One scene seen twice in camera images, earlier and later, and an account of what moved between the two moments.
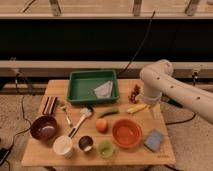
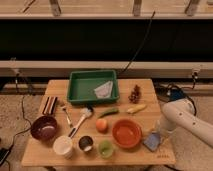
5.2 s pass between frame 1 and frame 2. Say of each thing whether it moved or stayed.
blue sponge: stayed
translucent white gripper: moved
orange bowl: stayed
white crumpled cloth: stayed
